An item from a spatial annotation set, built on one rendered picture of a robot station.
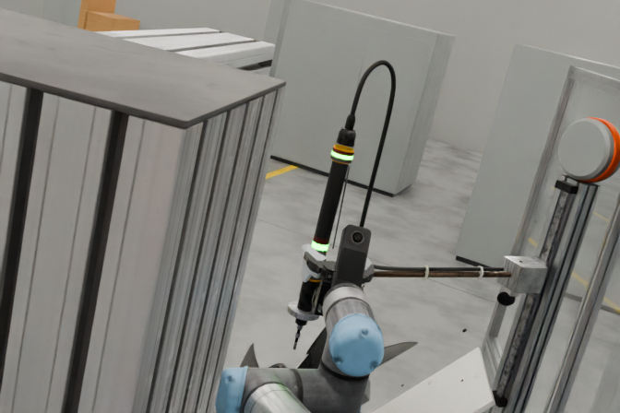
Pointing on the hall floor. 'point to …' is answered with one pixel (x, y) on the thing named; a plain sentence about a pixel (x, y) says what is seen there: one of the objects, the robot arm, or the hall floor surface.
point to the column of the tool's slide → (582, 210)
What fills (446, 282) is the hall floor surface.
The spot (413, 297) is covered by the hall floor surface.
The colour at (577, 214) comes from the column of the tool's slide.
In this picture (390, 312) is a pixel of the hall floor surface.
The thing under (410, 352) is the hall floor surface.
